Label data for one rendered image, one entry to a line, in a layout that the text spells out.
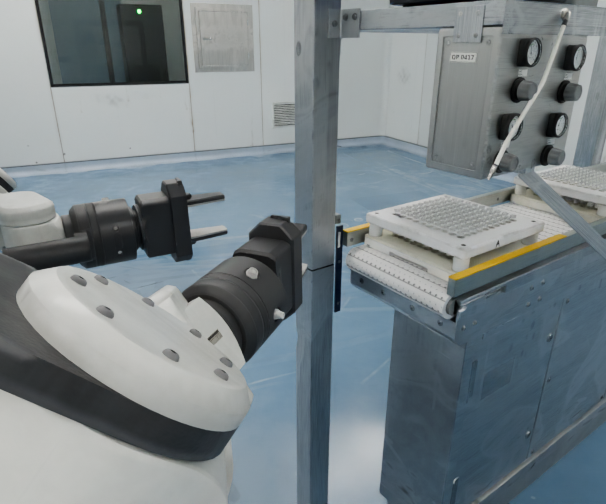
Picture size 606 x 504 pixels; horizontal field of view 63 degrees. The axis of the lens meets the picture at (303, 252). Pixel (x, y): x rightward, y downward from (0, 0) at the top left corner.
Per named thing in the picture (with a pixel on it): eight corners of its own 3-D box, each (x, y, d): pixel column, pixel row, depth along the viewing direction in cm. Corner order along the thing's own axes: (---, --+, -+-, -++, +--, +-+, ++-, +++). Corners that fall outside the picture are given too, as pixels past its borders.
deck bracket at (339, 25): (346, 37, 81) (347, 7, 79) (327, 37, 85) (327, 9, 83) (359, 37, 82) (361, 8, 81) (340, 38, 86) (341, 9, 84)
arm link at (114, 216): (171, 170, 75) (86, 181, 69) (188, 185, 67) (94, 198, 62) (180, 247, 79) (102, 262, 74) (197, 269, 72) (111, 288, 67)
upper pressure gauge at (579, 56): (570, 71, 72) (576, 44, 70) (561, 71, 73) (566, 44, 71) (583, 71, 74) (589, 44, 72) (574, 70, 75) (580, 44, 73)
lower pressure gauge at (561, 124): (552, 139, 75) (557, 113, 73) (544, 137, 76) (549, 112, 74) (565, 136, 77) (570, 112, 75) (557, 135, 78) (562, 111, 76)
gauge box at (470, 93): (481, 180, 70) (503, 26, 62) (424, 166, 77) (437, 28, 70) (563, 161, 81) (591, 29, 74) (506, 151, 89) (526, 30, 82)
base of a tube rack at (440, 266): (441, 222, 116) (442, 212, 115) (539, 255, 98) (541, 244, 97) (364, 244, 103) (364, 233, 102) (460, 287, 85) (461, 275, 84)
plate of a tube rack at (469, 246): (443, 201, 114) (444, 193, 114) (543, 231, 96) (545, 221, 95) (365, 221, 101) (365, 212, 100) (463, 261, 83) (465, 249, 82)
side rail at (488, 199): (347, 247, 101) (347, 232, 100) (342, 244, 102) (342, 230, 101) (636, 164, 172) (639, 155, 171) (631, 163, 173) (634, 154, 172)
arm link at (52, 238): (104, 264, 74) (18, 281, 69) (90, 195, 70) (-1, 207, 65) (115, 293, 64) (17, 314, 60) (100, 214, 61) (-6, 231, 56)
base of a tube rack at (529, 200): (604, 227, 113) (606, 217, 112) (509, 202, 131) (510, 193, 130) (652, 209, 126) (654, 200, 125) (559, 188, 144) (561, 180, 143)
